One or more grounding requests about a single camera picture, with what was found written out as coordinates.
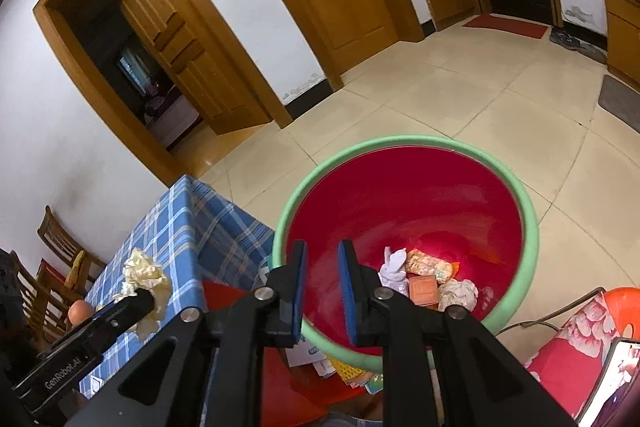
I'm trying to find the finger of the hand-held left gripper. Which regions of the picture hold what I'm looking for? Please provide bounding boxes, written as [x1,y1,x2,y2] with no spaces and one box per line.
[91,289,156,334]

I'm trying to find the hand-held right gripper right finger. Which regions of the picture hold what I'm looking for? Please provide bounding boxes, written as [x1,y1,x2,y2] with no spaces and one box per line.
[337,239,577,427]

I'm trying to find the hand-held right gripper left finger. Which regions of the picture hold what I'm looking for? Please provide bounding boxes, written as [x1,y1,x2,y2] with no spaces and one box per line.
[65,239,308,427]

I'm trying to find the cream paper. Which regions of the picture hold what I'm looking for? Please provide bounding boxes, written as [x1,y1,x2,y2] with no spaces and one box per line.
[437,279,480,312]
[112,248,172,343]

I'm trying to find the orange cardboard box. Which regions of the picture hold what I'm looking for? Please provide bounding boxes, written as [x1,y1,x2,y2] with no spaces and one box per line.
[408,275,441,307]

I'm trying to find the orange foam fruit net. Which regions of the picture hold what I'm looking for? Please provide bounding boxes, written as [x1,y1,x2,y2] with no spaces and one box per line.
[403,249,454,286]

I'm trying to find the red basin with green rim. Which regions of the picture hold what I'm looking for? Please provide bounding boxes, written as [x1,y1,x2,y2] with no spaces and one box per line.
[273,135,541,373]

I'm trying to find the white printed paper box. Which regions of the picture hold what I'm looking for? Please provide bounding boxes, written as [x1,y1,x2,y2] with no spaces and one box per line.
[285,340,337,379]

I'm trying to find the wooden dining chair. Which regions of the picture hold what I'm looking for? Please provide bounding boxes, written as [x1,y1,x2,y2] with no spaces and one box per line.
[9,251,77,344]

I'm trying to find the papers and packets under bin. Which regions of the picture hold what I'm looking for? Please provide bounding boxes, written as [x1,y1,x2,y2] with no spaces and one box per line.
[327,353,387,396]

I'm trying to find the wooden chair with yellow cushion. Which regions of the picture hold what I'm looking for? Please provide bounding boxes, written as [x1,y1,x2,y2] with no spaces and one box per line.
[37,205,109,294]

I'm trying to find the blue plaid tablecloth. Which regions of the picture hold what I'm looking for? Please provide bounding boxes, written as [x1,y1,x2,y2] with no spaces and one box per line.
[79,174,277,401]

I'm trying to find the pink bed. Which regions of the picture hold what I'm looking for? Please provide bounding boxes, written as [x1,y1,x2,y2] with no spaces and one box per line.
[144,93,204,144]

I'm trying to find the red floral cushion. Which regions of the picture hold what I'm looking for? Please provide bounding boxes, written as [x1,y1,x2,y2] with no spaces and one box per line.
[523,293,623,420]

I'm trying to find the open wooden door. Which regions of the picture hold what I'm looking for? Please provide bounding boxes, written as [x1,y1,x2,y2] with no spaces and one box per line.
[119,0,274,136]

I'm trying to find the smartphone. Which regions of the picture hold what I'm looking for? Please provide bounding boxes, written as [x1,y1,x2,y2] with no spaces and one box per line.
[574,336,640,427]

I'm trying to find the red doormat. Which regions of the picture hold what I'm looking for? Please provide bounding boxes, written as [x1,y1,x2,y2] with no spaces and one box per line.
[461,14,549,40]

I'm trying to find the grey floor mat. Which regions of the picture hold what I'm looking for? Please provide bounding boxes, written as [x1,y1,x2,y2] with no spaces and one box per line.
[598,74,640,134]

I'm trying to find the grey shoe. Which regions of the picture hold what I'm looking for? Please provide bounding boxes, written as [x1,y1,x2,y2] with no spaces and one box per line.
[575,41,609,66]
[549,27,582,51]

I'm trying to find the wooden cabinet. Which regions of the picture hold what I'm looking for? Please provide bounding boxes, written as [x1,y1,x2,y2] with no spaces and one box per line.
[602,0,640,88]

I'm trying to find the thin grey cable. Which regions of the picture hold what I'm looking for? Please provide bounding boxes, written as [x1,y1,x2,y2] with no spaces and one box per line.
[494,286,607,336]

